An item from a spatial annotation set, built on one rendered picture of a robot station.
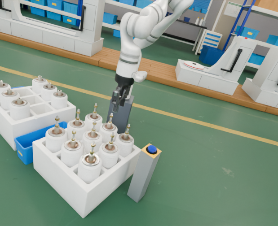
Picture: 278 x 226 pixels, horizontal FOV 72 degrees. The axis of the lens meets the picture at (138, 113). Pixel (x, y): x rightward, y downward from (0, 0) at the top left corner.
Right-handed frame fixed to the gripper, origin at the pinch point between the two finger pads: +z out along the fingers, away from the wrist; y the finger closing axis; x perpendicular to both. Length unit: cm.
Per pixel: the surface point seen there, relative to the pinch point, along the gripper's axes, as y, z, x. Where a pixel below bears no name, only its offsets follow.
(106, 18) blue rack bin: -420, 12, -218
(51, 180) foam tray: 14, 44, -20
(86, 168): 15.9, 23.5, -2.9
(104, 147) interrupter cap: 1.5, 22.5, -2.2
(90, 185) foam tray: 17.5, 29.9, 1.1
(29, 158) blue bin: 8, 44, -39
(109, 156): 4.2, 24.0, 2.2
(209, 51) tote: -440, 19, 51
